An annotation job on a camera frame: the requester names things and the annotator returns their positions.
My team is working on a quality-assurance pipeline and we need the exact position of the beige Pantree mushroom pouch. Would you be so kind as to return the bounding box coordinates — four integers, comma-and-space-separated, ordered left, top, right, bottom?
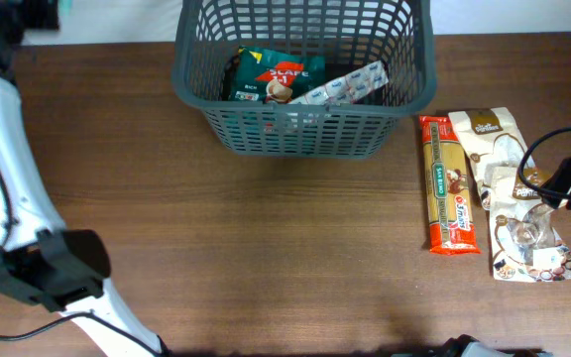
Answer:
489, 167, 571, 283

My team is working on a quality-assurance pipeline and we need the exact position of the multicolour tissue pack strip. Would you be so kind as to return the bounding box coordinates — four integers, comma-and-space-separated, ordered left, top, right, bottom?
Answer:
290, 60, 389, 105

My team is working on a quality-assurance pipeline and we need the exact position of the green Nescafe coffee bag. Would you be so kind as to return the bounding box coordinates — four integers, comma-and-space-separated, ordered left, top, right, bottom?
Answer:
225, 46, 326, 104

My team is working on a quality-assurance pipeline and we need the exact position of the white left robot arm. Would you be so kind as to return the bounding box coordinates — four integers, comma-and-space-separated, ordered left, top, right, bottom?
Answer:
0, 1, 170, 356

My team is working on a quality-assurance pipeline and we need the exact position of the beige Pantree pouch upper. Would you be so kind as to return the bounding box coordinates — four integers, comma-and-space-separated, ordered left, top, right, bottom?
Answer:
448, 107, 527, 210

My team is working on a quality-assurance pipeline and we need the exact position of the San Remo spaghetti packet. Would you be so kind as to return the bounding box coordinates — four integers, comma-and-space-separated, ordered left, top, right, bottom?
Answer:
419, 116, 481, 255

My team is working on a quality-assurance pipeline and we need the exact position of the grey plastic basket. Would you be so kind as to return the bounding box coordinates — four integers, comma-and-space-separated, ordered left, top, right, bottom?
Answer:
171, 0, 436, 159

